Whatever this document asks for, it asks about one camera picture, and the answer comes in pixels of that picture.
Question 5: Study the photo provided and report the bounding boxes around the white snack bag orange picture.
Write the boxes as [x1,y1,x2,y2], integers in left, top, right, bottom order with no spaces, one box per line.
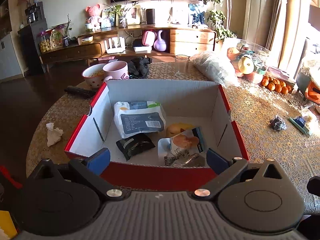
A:
[158,127,207,167]

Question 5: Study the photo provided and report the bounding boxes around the white grey wipes pack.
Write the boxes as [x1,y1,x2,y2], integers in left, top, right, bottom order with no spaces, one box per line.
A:
[114,101,166,139]

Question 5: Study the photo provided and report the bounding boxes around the teal toothbrush case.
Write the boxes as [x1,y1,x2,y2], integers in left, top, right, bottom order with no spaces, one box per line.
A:
[289,116,310,135]

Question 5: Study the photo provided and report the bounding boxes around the black snack packet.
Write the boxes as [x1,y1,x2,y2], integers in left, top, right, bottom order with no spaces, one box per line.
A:
[116,133,155,161]

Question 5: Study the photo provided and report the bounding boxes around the crumpled white tissue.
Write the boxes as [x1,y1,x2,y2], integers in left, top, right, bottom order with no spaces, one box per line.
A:
[46,122,63,147]

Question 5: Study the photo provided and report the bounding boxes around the yellow plush toy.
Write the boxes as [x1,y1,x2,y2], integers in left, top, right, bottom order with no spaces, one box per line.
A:
[166,122,194,138]

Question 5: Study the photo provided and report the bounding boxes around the crumpled grey wrapper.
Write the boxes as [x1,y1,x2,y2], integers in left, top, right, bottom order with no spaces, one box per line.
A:
[270,115,286,131]

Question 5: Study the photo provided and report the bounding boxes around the red white cardboard box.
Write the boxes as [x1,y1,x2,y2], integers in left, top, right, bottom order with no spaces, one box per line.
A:
[65,79,248,191]

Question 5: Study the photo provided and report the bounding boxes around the black remote at table edge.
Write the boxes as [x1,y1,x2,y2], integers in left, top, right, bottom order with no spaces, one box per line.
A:
[64,86,96,99]

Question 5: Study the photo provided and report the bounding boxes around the white red-rimmed dotted bowl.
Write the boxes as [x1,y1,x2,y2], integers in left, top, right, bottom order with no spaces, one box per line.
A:
[81,63,104,89]

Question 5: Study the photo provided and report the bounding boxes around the pile of oranges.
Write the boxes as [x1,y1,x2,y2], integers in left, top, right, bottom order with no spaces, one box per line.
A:
[260,75,293,95]

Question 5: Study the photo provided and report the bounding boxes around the pink love mug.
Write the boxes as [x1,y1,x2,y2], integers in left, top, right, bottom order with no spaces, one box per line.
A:
[103,61,129,82]

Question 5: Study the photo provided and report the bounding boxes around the clear plastic bag grey contents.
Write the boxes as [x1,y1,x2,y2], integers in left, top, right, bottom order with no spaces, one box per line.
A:
[190,51,240,88]

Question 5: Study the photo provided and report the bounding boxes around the clear fruit bowl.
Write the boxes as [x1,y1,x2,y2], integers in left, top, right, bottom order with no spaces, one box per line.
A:
[222,38,271,84]

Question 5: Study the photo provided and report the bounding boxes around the black cloth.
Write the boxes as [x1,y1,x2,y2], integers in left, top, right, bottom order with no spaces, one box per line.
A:
[127,57,152,79]

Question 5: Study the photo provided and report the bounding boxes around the orange grey appliance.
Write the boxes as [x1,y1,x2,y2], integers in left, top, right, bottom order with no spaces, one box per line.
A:
[296,63,319,105]

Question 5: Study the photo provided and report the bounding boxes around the clear glass cup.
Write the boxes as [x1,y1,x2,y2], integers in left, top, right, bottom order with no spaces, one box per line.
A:
[174,55,189,76]

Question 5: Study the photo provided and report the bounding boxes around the white router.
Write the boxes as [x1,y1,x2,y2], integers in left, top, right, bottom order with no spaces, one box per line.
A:
[104,37,126,54]

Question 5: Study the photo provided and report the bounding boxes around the jar of snacks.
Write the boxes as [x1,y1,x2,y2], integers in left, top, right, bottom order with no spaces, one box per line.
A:
[37,31,51,54]

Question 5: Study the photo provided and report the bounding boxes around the wooden tv cabinet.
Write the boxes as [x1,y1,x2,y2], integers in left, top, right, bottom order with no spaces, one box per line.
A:
[40,24,216,66]

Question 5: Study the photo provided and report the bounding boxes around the purple vase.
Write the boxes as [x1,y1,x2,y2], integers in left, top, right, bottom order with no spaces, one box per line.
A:
[153,30,167,52]

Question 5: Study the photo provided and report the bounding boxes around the pink case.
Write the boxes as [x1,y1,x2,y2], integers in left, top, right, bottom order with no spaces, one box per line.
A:
[142,30,156,47]

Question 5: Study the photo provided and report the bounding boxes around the black cabinet with coffee machine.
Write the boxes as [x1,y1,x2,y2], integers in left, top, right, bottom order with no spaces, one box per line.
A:
[18,2,48,74]

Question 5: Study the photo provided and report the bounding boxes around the pink plush bear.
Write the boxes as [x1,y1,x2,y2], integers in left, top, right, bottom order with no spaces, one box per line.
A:
[85,4,102,31]

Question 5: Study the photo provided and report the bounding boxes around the green leafy tree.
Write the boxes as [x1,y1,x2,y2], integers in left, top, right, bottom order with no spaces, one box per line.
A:
[201,0,236,42]

